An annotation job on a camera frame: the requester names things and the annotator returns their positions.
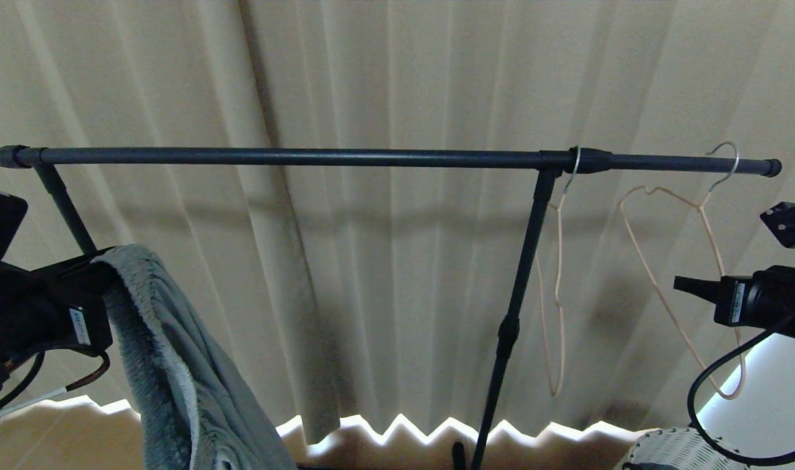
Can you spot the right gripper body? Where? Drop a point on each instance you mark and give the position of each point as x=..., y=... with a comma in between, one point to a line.
x=763, y=300

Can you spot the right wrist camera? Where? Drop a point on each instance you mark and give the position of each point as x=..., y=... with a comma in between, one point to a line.
x=792, y=225

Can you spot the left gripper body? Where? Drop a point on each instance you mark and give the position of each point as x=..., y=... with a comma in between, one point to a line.
x=32, y=320

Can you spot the black clothes rack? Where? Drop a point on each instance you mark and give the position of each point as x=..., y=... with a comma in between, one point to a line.
x=306, y=156

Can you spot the pale grey shorts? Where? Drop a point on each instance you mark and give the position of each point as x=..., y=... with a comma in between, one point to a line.
x=175, y=365

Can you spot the white laundry basket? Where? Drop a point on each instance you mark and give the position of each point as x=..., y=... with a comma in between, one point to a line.
x=678, y=452

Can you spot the pink clothes hanger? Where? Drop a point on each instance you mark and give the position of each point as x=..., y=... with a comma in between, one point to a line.
x=560, y=248
x=712, y=238

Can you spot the beige curtain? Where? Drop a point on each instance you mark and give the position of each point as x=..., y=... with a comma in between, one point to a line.
x=404, y=78

